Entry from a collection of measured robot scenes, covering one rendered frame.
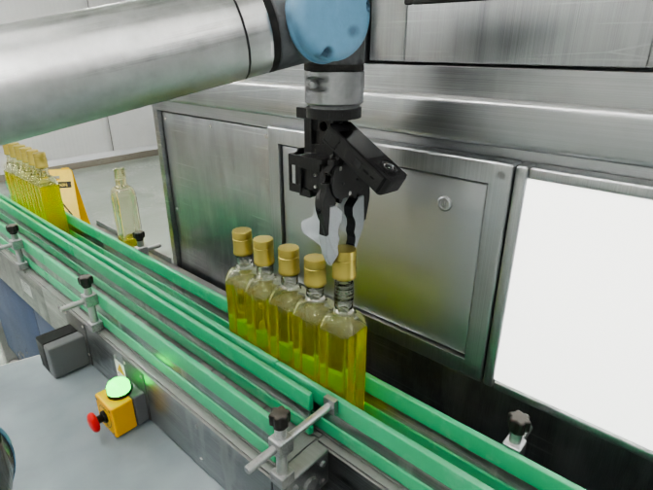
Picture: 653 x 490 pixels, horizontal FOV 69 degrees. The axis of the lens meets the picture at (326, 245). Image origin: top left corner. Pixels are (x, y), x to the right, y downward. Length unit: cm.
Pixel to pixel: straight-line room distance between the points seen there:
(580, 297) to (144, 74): 55
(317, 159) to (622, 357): 45
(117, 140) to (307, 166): 649
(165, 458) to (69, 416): 26
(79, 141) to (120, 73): 650
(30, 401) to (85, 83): 95
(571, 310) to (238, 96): 69
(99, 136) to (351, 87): 645
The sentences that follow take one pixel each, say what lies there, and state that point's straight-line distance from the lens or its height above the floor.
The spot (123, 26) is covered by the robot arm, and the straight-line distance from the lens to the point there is 40.
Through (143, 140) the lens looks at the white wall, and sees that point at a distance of 724.
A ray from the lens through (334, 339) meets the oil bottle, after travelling 72.
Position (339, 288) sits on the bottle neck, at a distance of 69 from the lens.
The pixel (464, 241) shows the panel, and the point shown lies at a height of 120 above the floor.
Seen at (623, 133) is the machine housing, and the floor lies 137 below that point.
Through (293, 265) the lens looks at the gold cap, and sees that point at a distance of 76.
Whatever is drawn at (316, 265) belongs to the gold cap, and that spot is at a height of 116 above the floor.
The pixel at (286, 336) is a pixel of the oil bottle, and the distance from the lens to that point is 80.
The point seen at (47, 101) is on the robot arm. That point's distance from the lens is 39.
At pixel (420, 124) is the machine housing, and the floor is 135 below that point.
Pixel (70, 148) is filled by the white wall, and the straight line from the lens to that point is 686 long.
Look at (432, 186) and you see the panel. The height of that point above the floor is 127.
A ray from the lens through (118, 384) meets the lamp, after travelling 104.
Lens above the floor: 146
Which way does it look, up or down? 23 degrees down
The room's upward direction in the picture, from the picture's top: straight up
